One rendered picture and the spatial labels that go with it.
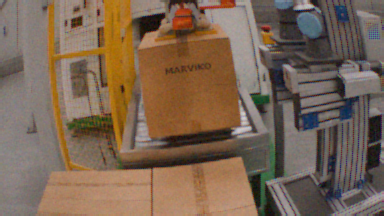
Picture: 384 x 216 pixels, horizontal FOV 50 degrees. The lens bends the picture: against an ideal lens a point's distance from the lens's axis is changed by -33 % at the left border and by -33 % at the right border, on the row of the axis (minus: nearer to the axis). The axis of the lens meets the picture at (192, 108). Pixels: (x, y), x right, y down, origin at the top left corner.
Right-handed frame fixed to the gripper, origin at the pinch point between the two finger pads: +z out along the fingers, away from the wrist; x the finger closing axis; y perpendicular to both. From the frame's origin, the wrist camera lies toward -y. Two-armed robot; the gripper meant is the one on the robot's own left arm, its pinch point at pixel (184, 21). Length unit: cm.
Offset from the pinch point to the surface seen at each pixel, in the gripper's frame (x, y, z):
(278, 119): -47, 89, 71
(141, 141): 28, 65, 66
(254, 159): -25, 33, 71
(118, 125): 44, 108, 69
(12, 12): 446, 893, -47
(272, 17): -197, 922, 101
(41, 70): 100, 102, 23
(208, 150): -4, 32, 63
